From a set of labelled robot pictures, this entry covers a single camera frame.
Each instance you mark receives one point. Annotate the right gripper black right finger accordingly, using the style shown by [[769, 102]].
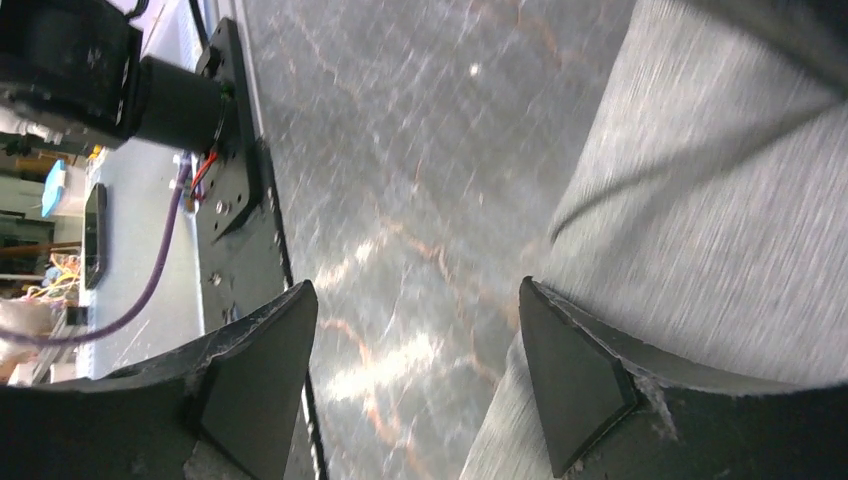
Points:
[[614, 407]]

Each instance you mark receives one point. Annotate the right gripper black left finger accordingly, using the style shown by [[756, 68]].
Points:
[[136, 423]]

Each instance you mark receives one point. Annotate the grey cloth napkin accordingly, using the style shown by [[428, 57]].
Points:
[[707, 214]]

